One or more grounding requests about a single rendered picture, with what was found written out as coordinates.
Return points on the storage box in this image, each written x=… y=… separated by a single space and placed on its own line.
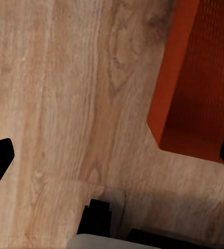
x=186 y=115

